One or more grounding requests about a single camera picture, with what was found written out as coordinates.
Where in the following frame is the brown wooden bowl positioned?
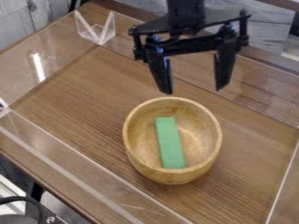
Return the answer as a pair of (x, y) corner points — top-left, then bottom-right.
(123, 97), (223, 185)

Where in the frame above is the green rectangular block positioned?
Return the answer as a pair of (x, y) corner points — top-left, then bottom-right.
(155, 117), (187, 169)

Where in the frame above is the clear acrylic tray wall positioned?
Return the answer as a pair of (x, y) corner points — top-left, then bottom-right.
(0, 99), (192, 224)

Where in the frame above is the black cable bottom left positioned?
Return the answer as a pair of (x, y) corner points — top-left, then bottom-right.
(0, 197), (42, 224)

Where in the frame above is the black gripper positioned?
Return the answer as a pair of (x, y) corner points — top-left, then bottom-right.
(128, 0), (251, 95)

